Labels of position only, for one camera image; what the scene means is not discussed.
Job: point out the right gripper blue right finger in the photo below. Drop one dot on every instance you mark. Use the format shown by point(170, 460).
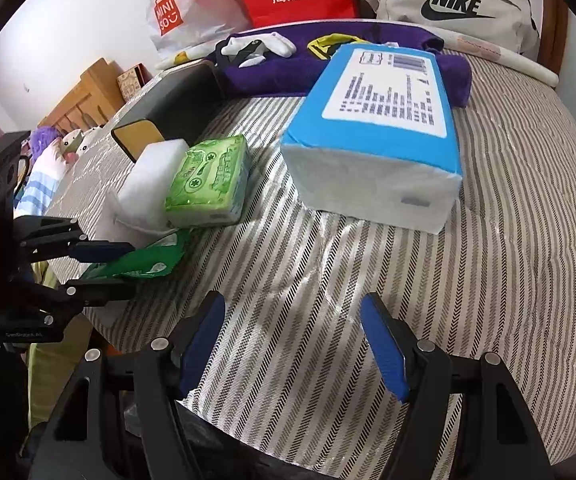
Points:
point(422, 377)

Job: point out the purple towel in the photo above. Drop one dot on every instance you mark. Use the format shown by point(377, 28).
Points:
point(296, 75)

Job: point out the green foil packet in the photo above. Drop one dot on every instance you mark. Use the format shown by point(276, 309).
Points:
point(154, 261)

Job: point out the rolled white patterned mat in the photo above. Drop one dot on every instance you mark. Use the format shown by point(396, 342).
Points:
point(452, 40)

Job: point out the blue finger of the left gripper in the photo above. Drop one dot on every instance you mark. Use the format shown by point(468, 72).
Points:
point(99, 293)
point(99, 251)

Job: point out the white foam block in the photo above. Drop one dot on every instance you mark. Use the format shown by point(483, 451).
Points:
point(135, 214)

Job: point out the plush toys pile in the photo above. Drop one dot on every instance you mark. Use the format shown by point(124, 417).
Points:
point(77, 141)

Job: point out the green tissue pack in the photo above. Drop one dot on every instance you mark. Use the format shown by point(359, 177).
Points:
point(209, 187)

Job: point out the white sock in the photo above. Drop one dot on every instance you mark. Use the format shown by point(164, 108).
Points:
point(247, 51)

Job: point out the wooden headboard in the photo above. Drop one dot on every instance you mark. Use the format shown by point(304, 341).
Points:
point(92, 102)

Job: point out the brown patterned box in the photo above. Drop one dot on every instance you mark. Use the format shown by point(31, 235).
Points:
point(132, 81)

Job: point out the dark green rectangular tin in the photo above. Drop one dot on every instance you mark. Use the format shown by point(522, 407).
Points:
point(178, 106)

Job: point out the yellow pouch with black straps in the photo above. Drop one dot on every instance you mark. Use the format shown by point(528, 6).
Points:
point(325, 46)

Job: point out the striped grey bed quilt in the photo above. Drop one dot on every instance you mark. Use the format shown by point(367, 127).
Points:
point(292, 373)

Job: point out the light blue striped pillow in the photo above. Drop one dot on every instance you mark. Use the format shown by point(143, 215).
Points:
point(48, 171)

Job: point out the white Miniso plastic bag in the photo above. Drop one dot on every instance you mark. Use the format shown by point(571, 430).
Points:
point(176, 25)

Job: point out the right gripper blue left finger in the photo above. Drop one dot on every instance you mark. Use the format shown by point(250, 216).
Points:
point(164, 373)

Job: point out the blue tissue pack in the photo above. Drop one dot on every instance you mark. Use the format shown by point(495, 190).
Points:
point(375, 140)

